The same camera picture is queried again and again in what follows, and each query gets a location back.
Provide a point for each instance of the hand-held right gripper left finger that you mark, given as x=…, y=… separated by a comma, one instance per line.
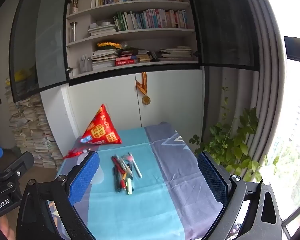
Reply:
x=85, y=177

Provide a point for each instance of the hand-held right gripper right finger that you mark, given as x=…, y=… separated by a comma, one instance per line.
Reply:
x=212, y=177

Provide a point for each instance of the red tassel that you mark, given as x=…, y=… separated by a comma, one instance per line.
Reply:
x=73, y=153

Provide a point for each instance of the pile of papers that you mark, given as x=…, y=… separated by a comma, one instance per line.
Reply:
x=32, y=135

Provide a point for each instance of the green potted plant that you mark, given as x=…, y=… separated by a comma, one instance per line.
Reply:
x=237, y=145

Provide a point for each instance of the red pyramid pillow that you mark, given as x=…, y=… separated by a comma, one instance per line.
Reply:
x=101, y=130

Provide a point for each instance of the yellow plush toy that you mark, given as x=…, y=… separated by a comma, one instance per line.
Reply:
x=23, y=75

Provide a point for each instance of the white bookshelf cabinet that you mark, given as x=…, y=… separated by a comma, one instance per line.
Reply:
x=170, y=92

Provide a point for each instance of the gold medal with striped ribbon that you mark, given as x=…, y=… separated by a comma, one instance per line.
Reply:
x=146, y=100

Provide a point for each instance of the grey curtain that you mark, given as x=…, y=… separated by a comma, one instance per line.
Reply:
x=265, y=80

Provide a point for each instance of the stack of books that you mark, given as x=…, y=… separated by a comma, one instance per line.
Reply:
x=175, y=53
x=143, y=56
x=103, y=60
x=101, y=29

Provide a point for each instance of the red book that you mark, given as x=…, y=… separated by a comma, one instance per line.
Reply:
x=126, y=63
x=127, y=59

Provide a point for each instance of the yellow flowers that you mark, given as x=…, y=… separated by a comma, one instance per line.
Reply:
x=108, y=45

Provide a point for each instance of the glass cylinder vase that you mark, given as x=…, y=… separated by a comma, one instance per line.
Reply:
x=73, y=31

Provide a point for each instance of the dark glass cabinet door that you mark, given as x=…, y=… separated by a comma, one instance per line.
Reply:
x=222, y=22

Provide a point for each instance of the tape roll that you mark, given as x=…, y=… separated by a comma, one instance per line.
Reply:
x=106, y=23

